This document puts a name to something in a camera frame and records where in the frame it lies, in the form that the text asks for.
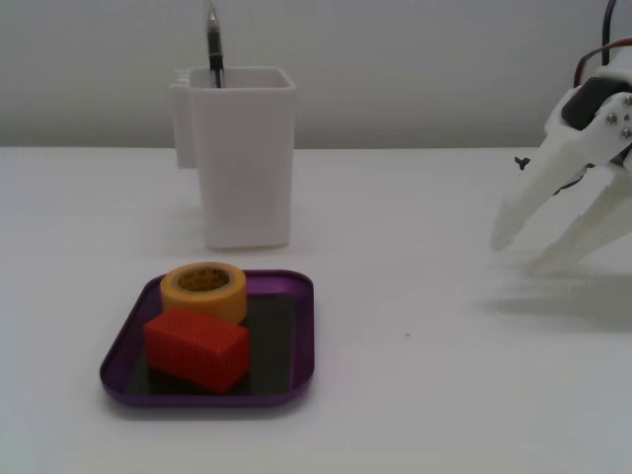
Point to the yellow tape roll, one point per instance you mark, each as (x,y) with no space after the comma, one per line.
(207,303)

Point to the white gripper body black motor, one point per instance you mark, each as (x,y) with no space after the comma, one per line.
(577,132)

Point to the purple metal tray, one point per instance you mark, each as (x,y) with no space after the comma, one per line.
(281,286)

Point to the red rectangular block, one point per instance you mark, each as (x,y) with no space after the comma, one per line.
(197,350)

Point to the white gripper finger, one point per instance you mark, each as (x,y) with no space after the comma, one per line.
(607,207)
(543,182)

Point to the white plastic container box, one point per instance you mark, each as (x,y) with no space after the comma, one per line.
(247,173)

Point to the black clear ballpoint pen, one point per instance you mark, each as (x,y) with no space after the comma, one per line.
(215,49)

